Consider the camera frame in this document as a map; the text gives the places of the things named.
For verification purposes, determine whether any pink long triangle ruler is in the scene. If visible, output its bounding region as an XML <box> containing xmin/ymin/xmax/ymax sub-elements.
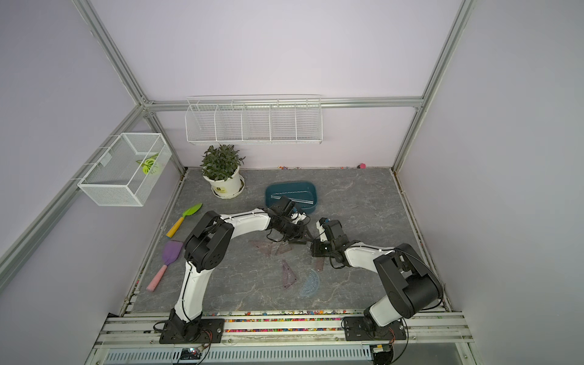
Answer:
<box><xmin>250</xmin><ymin>240</ymin><xmax>275</xmax><ymax>257</ymax></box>

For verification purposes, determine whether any blue protractor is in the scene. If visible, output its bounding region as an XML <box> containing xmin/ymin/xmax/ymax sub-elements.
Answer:
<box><xmin>299</xmin><ymin>269</ymin><xmax>320</xmax><ymax>298</ymax></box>

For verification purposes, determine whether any white wire side basket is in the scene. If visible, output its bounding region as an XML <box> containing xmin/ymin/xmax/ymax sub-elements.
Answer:
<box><xmin>78</xmin><ymin>132</ymin><xmax>172</xmax><ymax>207</ymax></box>

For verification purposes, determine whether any teal plastic storage box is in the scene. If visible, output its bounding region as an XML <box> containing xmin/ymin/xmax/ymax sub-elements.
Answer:
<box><xmin>265</xmin><ymin>181</ymin><xmax>318</xmax><ymax>214</ymax></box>

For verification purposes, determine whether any green toy in basket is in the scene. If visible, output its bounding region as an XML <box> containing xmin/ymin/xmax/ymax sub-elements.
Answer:
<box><xmin>135</xmin><ymin>154</ymin><xmax>162</xmax><ymax>176</ymax></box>

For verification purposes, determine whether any pink small triangle ruler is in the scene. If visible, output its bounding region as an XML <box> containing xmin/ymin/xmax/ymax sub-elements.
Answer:
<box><xmin>275</xmin><ymin>243</ymin><xmax>294</xmax><ymax>256</ymax></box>

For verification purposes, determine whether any white wire wall shelf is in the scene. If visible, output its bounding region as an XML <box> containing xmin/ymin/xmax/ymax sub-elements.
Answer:
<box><xmin>185</xmin><ymin>94</ymin><xmax>323</xmax><ymax>144</ymax></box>

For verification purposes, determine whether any purple pink toy spatula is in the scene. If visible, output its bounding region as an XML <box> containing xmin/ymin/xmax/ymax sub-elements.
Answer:
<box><xmin>146</xmin><ymin>240</ymin><xmax>183</xmax><ymax>292</ymax></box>

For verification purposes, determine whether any aluminium rail front frame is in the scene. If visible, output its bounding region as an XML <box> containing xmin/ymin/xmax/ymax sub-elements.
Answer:
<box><xmin>85</xmin><ymin>310</ymin><xmax>483</xmax><ymax>364</ymax></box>

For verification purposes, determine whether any potted green plant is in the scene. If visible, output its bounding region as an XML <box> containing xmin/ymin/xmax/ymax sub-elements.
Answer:
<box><xmin>201</xmin><ymin>144</ymin><xmax>245</xmax><ymax>199</ymax></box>

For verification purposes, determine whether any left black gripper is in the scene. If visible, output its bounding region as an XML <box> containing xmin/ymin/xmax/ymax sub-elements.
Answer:
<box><xmin>277</xmin><ymin>217</ymin><xmax>313</xmax><ymax>244</ymax></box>

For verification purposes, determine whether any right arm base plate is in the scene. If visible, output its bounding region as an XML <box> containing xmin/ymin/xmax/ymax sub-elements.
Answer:
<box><xmin>341</xmin><ymin>316</ymin><xmax>406</xmax><ymax>342</ymax></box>

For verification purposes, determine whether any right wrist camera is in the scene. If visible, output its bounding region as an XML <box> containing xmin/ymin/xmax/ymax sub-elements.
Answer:
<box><xmin>316</xmin><ymin>217</ymin><xmax>329</xmax><ymax>242</ymax></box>

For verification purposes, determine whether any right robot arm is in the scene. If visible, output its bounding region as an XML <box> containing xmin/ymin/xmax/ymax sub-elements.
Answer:
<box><xmin>310</xmin><ymin>217</ymin><xmax>444</xmax><ymax>327</ymax></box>

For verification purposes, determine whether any clear straight ruler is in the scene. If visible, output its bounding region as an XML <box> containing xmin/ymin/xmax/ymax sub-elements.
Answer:
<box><xmin>266</xmin><ymin>190</ymin><xmax>317</xmax><ymax>205</ymax></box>

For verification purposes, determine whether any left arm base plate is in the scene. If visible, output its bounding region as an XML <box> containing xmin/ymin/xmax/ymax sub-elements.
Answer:
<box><xmin>159</xmin><ymin>317</ymin><xmax>225</xmax><ymax>345</ymax></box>

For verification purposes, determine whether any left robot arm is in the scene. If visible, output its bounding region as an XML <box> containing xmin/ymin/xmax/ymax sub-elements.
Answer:
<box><xmin>169</xmin><ymin>197</ymin><xmax>309</xmax><ymax>325</ymax></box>

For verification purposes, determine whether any green yellow toy shovel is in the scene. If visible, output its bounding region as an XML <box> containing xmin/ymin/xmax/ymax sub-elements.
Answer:
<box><xmin>166</xmin><ymin>203</ymin><xmax>203</xmax><ymax>238</ymax></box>

